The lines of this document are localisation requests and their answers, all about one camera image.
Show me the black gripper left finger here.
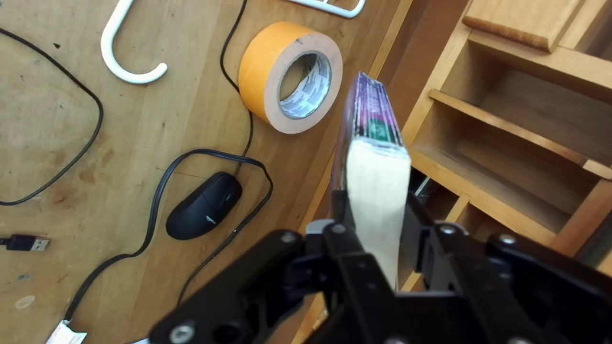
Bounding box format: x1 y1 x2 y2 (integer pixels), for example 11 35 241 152
147 188 409 344

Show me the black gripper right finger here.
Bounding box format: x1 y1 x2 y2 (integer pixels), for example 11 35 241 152
400 192 612 344

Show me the purple paperback book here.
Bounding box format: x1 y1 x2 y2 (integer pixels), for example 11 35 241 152
329 71 415 291

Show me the black computer mouse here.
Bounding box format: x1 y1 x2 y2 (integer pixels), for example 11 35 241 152
164 171 245 241

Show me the orange tape roll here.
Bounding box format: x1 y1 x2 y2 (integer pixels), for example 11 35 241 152
237 20 344 138

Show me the wooden roll-top desk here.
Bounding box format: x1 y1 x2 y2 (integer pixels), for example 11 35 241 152
0 0 612 344

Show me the white cable adapter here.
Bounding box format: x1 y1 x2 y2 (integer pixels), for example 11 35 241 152
44 320 90 344

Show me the black USB cable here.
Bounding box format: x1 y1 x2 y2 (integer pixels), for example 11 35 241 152
0 27 105 255

